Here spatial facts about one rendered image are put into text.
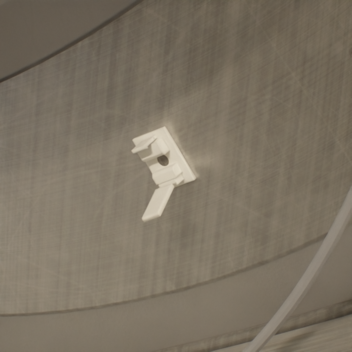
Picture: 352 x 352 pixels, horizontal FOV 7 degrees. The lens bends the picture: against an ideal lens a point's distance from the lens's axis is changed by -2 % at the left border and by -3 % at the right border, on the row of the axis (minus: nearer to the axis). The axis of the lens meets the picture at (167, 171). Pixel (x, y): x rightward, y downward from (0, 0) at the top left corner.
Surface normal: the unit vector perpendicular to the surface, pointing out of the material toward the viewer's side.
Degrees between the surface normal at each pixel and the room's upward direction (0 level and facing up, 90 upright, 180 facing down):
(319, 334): 56
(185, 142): 90
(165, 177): 90
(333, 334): 90
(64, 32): 90
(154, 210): 44
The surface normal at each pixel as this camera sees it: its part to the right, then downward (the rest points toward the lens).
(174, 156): -0.50, 0.47
